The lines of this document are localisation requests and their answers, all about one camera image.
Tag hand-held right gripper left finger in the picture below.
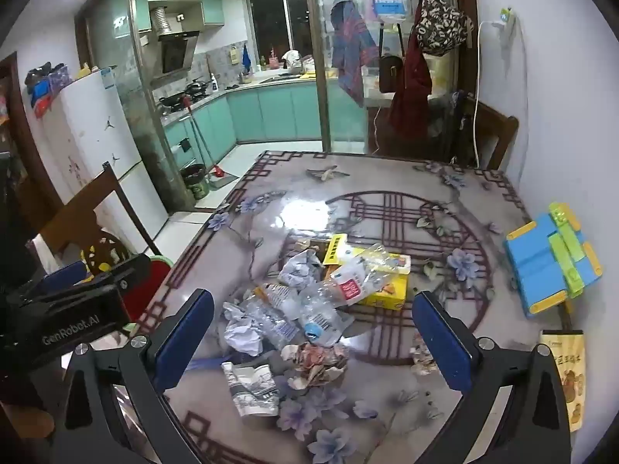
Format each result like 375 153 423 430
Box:
51 289 216 464

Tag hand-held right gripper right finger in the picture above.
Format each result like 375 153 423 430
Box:
411 291 574 464

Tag red bin with green rim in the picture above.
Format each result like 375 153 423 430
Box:
121 255 176 322

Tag yellow cardboard box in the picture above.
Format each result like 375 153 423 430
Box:
309 233 412 310

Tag crushed bottle with red label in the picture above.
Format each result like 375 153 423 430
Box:
323 244 404 307

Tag printed paper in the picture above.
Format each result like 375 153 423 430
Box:
282 342 349 390

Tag yellow snack packet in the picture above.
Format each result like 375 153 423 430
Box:
539 329 587 433

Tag small crumpled paper scrap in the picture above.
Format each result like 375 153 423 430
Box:
410 331 438 375

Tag crumpled white paper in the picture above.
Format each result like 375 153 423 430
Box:
277 249 324 288
222 302 264 356

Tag crushed printed paper cup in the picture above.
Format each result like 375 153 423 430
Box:
221 362 281 417

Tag crushed clear plastic bottle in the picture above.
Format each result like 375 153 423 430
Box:
239 283 303 351

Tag carved wooden chair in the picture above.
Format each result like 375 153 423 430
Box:
26 162 162 271

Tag crushed bottle with blue cap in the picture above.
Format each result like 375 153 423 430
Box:
297 290 356 347

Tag dark waste bin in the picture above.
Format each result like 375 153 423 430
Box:
180 163 211 199

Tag white fridge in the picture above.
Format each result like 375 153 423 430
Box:
36 65 170 257

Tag red broom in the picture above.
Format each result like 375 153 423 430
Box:
183 98 226 177

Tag plain wooden chair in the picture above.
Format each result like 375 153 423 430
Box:
455 92 519 171

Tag blue and red cloth bundle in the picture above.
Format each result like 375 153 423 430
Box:
24 62 73 119

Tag green kitchen base cabinets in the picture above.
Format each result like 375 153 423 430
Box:
162 80 368 165

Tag red garment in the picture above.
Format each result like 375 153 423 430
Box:
388 36 433 138

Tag brown handbag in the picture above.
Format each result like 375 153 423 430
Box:
378 53 404 94

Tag range hood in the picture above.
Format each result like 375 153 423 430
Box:
147 2 201 80

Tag plaid apron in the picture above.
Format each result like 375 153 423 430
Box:
330 0 378 107

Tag letter patterned bag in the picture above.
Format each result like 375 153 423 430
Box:
413 0 467 56

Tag kitchen window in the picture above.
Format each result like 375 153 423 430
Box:
244 0 315 59

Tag white cable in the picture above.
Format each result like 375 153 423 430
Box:
471 19 508 167

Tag white wall charger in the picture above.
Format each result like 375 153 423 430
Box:
498 7 516 59

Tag green wall cabinets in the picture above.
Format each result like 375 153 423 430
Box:
133 0 226 34

